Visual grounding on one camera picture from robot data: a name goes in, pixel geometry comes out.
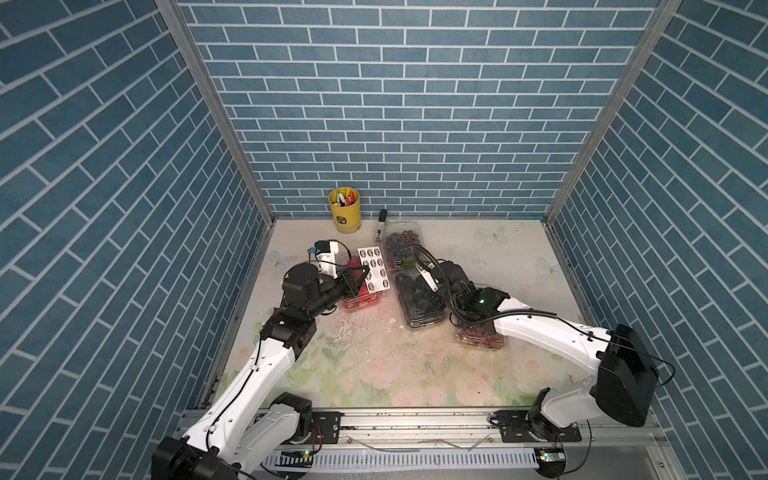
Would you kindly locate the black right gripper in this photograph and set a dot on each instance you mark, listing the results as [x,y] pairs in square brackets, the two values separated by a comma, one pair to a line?
[433,298]

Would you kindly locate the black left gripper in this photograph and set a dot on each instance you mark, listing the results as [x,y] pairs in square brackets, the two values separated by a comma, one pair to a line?
[346,283]

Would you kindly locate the white fruit sticker sheet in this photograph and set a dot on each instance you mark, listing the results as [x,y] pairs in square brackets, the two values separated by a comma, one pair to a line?
[377,280]

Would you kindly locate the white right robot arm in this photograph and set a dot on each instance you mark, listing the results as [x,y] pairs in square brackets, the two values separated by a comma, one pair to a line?
[622,373]

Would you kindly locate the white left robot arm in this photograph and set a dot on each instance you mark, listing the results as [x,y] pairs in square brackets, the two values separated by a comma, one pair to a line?
[231,440]

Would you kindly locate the clear box of strawberries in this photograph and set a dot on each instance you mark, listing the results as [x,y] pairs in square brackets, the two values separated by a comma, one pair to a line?
[365,298]

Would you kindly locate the clear box of avocados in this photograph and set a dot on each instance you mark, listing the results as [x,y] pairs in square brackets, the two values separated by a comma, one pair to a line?
[421,305]

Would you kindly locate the clear box of mixed grapes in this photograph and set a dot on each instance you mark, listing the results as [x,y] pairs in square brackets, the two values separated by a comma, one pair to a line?
[477,336]

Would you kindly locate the clear box of dark grapes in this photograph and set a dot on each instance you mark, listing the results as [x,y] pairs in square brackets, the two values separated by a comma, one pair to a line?
[398,239]

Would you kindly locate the black capped marker pen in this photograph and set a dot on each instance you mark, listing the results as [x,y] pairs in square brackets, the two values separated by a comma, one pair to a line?
[381,223]

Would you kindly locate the yellow pen cup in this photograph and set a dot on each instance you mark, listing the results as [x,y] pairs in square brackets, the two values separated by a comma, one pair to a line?
[345,208]

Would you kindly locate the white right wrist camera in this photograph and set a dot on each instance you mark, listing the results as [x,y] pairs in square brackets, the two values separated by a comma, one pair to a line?
[428,278]

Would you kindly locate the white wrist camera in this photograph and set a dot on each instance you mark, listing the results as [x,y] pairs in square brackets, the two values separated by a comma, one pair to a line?
[324,253]
[428,278]

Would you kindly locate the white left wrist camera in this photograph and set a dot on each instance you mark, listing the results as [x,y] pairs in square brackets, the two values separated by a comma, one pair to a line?
[324,253]

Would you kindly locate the metal base rail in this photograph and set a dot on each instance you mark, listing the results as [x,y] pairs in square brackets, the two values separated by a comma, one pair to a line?
[464,427]

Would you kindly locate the white perforated cable tray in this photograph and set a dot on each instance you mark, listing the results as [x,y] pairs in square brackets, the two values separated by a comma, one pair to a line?
[360,461]

